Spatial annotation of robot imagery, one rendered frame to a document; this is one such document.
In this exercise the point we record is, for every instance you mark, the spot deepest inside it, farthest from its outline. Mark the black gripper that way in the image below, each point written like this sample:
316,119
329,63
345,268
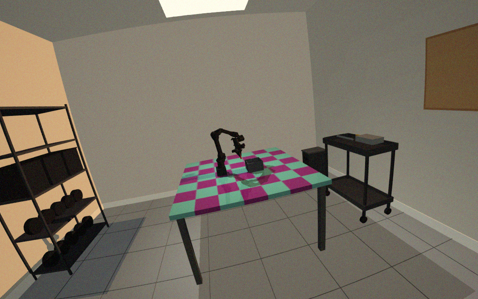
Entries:
237,150

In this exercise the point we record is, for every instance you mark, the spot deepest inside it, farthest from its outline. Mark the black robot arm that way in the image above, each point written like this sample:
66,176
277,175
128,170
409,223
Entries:
221,156

